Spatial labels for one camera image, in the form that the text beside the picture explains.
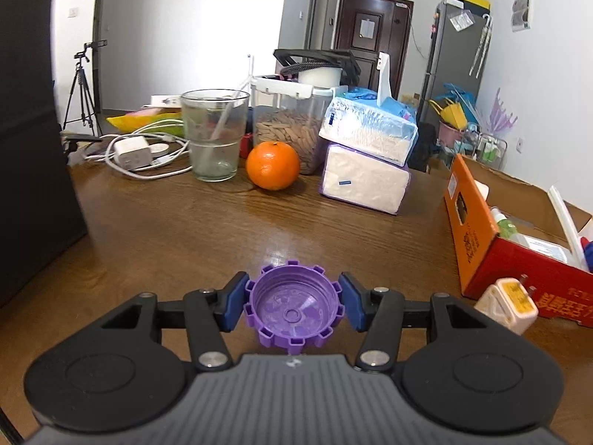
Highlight wire storage rack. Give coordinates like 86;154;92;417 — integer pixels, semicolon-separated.
463;130;508;170

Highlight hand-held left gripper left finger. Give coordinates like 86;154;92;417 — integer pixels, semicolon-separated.
99;271;248;374

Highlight black camera tripod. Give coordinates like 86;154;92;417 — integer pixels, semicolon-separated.
62;39;108;137

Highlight white round tub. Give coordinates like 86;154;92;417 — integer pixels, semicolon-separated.
299;66;344;87

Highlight green spray bottle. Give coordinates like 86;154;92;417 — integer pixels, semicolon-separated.
491;207;520;240

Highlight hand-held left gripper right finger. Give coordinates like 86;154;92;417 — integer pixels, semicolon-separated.
338;273;487;374

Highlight purple plastic hangers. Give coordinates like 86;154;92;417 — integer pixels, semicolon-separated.
488;87;518;135

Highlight white folded umbrella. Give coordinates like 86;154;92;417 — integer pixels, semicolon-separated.
469;14;494;79

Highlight large dark panel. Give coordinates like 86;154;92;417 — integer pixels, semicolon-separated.
0;0;89;309

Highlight clear drinking glass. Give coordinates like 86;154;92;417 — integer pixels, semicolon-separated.
180;89;251;182

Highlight grey refrigerator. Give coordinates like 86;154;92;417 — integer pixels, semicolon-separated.
417;2;494;121

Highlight purple tissue pack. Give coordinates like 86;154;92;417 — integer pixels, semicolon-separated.
319;144;412;216

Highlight purple ridged bottle cap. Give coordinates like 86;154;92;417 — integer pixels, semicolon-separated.
244;261;346;350

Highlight white plug adapter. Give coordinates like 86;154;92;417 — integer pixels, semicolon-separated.
473;277;539;336

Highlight white wall panel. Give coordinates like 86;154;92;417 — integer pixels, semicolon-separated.
511;0;533;33

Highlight pink plastic bucket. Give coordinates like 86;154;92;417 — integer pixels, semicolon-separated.
438;121;464;146

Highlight clear food container white lid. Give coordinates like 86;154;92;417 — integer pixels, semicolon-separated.
250;75;348;176

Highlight white lint brush red pad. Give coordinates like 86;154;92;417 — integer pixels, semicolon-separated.
549;185;593;273

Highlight orange and white cardboard box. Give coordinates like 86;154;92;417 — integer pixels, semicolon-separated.
444;154;593;327

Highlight blue tissue pack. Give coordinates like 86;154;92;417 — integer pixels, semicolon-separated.
319;51;418;166

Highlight white cable bundle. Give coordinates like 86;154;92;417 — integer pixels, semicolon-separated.
106;121;191;181

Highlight orange fruit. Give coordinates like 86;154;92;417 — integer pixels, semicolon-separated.
245;140;301;191

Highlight yellow plastic bag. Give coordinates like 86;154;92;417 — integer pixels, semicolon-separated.
428;99;466;128

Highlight yellow snack bag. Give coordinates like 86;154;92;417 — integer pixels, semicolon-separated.
106;110;182;133

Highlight black folding chair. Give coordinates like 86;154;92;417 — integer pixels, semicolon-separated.
408;121;438;172

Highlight dark brown door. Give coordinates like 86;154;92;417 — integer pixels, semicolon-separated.
334;0;414;98

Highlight clear drinking straw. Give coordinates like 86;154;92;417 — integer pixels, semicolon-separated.
211;86;247;142

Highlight white power charger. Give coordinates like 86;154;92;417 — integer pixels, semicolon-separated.
114;136;153;168

